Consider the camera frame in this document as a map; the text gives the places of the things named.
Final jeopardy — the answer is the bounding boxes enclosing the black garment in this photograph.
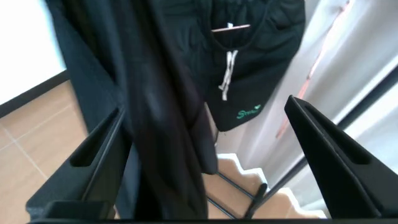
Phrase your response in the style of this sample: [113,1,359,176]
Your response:
[45,0,219,220]

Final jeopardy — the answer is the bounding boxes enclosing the pink clothes hanger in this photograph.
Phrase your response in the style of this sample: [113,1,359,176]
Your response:
[211,24,251,33]

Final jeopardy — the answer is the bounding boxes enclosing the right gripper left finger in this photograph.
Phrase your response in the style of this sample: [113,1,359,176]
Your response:
[25,107,135,220]

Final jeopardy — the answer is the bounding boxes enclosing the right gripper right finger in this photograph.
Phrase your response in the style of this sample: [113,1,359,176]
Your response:
[284,95,398,219]

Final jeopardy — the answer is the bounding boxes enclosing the beige curtain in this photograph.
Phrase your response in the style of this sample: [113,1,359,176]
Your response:
[214,0,398,217]

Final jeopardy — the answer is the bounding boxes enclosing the black shorts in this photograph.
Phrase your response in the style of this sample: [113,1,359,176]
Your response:
[161,0,307,133]

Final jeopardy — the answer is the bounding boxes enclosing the black clothes rack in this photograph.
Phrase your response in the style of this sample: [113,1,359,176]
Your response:
[205,65,398,220]

